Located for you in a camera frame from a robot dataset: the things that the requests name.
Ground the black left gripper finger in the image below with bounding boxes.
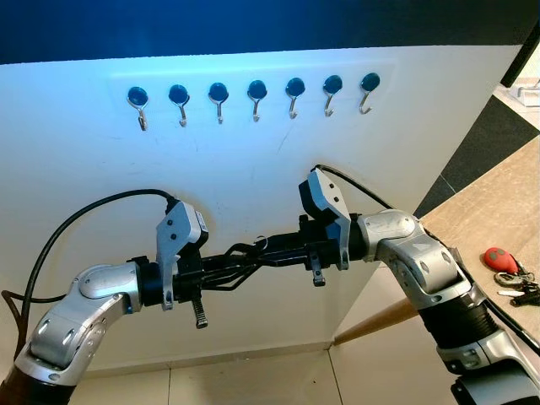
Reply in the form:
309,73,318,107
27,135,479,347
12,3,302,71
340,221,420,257
221,258,264,284
219,244,266,264

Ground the white partition board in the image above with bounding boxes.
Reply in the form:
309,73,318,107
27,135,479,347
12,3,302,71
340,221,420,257
0,42,528,376

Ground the light wooden table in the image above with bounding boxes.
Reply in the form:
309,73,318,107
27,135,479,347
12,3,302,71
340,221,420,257
333,135,540,347

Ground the red fob key bunch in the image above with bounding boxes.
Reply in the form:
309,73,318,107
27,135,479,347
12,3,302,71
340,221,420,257
481,246,540,306

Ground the dark navy rug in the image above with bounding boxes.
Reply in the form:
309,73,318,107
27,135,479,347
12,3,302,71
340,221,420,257
413,93,540,219

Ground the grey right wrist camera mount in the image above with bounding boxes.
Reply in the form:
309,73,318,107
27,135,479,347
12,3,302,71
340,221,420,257
297,169,354,273

